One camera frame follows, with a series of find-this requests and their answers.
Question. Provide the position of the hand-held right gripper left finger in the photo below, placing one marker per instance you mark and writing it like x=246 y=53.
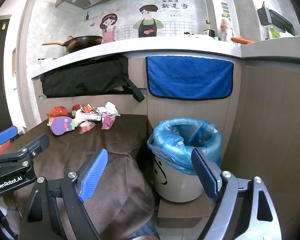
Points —
x=95 y=172

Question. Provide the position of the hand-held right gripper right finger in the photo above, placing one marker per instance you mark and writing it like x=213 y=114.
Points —
x=205 y=175

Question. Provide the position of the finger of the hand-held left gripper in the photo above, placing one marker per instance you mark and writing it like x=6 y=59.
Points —
x=38 y=142
x=5 y=133

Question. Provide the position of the purple eggplant foam toy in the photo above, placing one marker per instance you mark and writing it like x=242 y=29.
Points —
x=61 y=126

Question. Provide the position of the white trash bin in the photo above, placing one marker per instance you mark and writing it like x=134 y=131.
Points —
x=177 y=185

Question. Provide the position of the red wrapper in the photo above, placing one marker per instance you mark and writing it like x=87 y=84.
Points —
x=57 y=111
x=86 y=127

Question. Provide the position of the blue plastic bin liner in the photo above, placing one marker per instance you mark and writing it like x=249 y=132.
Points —
x=165 y=152

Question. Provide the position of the red snack container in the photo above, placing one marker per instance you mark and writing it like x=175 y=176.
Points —
x=77 y=107

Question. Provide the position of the pink wrapper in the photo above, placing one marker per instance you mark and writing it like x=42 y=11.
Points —
x=107 y=121

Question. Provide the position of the white printed wrapper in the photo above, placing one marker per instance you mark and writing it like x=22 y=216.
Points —
x=88 y=117

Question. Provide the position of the white pink packet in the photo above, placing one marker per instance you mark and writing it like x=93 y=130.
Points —
x=107 y=108

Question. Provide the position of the brown table cloth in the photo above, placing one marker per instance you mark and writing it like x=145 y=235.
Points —
x=72 y=152

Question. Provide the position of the cardboard box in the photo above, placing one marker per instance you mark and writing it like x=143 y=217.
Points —
x=180 y=213

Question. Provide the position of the black refrigerator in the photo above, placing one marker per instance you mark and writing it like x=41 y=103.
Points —
x=0 y=85

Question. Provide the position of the person's leg in jeans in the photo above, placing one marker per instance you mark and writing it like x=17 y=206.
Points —
x=146 y=231

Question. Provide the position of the black fabric bag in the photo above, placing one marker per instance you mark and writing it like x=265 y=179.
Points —
x=85 y=77

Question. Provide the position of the blue towel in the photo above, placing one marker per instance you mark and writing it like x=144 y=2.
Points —
x=190 y=77

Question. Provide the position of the yellow fridge magnet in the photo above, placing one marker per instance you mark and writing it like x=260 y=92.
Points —
x=3 y=25

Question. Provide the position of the black wok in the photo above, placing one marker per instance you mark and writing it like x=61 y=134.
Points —
x=82 y=42

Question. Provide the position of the orange carrot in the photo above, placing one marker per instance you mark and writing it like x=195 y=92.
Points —
x=241 y=40

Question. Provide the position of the dark sauce bottle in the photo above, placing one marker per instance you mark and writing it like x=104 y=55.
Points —
x=209 y=33

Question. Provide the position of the red and white bottle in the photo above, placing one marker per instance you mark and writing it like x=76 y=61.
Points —
x=226 y=28

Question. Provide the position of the green and white packet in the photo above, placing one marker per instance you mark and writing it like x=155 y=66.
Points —
x=275 y=33

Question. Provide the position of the black knife holder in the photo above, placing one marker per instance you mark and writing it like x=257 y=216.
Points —
x=263 y=16

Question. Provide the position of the grey metal rail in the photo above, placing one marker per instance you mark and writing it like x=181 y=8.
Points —
x=41 y=96

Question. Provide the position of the cartoon wall sticker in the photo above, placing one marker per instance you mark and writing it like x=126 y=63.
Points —
x=146 y=22

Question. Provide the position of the white slotted wall panel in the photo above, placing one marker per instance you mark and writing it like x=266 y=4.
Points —
x=225 y=11

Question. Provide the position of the black wall rack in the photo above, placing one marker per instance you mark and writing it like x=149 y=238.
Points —
x=281 y=20

